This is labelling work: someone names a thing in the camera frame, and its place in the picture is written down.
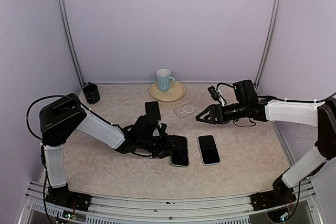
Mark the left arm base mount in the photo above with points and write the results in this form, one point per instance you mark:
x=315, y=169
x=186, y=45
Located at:
x=69, y=199

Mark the lilac phone case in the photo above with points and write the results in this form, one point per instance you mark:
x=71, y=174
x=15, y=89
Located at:
x=210, y=165

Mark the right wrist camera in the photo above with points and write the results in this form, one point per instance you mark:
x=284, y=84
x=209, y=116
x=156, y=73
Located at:
x=216, y=95

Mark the dark green mug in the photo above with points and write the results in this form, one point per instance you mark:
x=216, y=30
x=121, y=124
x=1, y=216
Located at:
x=91, y=93

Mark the aluminium front rail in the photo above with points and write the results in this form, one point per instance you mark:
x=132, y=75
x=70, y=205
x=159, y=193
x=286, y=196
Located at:
x=114, y=209

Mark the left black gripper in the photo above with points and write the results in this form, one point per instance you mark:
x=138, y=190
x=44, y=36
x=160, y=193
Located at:
x=167, y=146

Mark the right aluminium corner post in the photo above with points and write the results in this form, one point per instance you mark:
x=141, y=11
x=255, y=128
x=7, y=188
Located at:
x=267, y=45

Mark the cream round plate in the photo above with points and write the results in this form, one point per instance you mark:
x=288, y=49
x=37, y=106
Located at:
x=173, y=94

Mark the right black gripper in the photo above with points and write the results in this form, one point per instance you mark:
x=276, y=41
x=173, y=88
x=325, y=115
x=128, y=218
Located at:
x=214, y=109

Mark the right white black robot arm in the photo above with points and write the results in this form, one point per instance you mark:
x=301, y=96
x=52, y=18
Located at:
x=317, y=113

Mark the aluminium corner post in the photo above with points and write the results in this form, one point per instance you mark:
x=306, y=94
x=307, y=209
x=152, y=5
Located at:
x=70, y=42
x=267, y=45

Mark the left aluminium corner post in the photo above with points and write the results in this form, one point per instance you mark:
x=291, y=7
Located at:
x=70, y=42

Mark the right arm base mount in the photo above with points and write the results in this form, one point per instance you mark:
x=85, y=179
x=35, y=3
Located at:
x=278, y=196

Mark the clear case with white ring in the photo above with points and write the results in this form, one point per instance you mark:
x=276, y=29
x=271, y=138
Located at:
x=187, y=109

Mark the dark phone with teal edge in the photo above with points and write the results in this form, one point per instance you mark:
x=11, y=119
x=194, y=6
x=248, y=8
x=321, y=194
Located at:
x=152, y=110

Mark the light blue ceramic mug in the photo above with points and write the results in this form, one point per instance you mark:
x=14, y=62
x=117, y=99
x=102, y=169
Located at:
x=164, y=79

